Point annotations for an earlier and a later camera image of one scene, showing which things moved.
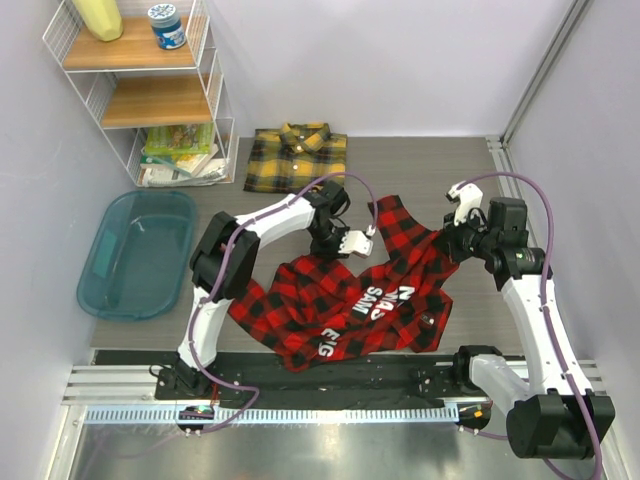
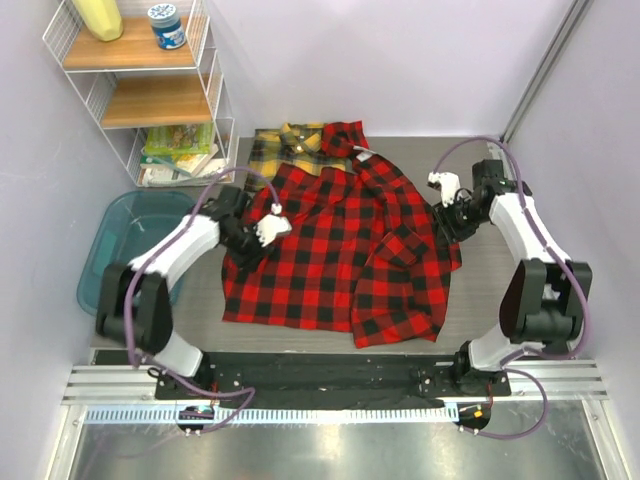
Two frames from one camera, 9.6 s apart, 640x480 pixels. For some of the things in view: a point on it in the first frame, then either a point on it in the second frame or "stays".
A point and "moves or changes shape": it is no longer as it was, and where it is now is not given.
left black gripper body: (326, 241) to (244, 247)
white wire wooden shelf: (164, 111) stays
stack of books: (180, 154) stays
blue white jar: (167, 26) stays
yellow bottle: (102, 18) stays
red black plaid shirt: (324, 307) moves or changes shape
